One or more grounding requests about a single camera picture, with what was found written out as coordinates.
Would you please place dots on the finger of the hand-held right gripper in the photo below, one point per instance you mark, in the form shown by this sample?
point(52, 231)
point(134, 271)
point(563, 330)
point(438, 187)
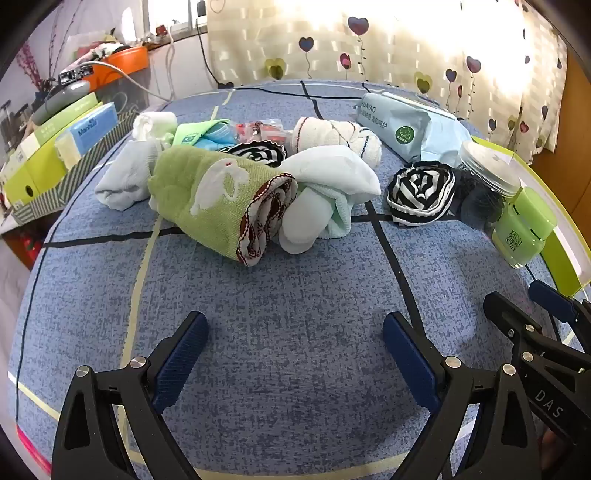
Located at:
point(505, 316)
point(549, 295)

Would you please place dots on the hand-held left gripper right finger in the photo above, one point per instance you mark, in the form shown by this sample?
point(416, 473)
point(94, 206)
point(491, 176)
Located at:
point(411, 355)

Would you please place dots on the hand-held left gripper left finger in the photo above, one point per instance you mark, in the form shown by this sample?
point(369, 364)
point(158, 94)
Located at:
point(184, 346)

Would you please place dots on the white box with lime edge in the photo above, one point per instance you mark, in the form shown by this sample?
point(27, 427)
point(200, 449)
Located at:
point(568, 258)

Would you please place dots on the green rabbit print towel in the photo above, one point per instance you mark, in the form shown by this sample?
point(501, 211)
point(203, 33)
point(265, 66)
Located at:
point(203, 194)

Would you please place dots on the black and white striped cloth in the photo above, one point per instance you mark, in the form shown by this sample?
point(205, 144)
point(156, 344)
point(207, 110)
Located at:
point(418, 189)
point(258, 152)

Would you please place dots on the pale grey-blue cloth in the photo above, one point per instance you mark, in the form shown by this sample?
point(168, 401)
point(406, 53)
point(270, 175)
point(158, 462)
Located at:
point(124, 180)

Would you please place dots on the white and mint towel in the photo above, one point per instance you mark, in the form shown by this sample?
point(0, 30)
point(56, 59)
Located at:
point(337, 175)

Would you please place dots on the light green cloth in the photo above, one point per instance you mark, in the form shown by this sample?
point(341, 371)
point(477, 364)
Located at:
point(189, 136)

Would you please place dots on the clear bag with red bits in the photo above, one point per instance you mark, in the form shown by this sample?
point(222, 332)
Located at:
point(258, 131)

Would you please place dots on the beige striped towel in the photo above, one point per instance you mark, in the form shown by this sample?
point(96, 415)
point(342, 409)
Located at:
point(323, 131)

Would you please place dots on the green jar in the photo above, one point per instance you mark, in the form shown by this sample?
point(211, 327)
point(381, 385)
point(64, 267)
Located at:
point(521, 226)

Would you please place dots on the clear plastic jar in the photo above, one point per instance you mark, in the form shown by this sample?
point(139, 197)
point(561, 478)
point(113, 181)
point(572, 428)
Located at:
point(485, 170)

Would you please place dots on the brown wooden wardrobe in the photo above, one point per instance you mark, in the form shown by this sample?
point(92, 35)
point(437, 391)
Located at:
point(575, 138)

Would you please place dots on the grey striped storage box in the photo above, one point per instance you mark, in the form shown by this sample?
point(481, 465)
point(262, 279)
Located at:
point(92, 159)

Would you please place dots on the pale blue wet wipes pack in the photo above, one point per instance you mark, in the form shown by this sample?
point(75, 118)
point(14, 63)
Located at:
point(401, 129)

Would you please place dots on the lime and white file box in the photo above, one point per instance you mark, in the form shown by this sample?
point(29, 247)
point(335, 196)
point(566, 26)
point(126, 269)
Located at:
point(37, 170)

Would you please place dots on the blue tissue box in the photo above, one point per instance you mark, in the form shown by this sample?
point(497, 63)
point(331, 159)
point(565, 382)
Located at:
point(90, 127)

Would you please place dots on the pale green carton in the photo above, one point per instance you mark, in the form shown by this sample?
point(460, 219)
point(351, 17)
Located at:
point(69, 113)

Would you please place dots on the grey oval case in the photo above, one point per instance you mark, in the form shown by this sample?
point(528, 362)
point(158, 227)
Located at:
point(60, 101)

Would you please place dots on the orange tray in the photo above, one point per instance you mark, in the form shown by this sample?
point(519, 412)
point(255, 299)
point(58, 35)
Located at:
point(120, 64)

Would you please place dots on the white electronic device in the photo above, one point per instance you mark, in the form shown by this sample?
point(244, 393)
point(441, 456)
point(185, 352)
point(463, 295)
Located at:
point(76, 74)

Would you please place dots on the cream heart print curtain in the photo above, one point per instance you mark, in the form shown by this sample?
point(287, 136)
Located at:
point(392, 41)

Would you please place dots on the red flower branches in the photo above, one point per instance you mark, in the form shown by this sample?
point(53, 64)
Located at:
point(32, 64)

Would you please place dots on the window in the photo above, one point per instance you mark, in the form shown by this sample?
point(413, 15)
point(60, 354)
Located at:
point(198, 14)

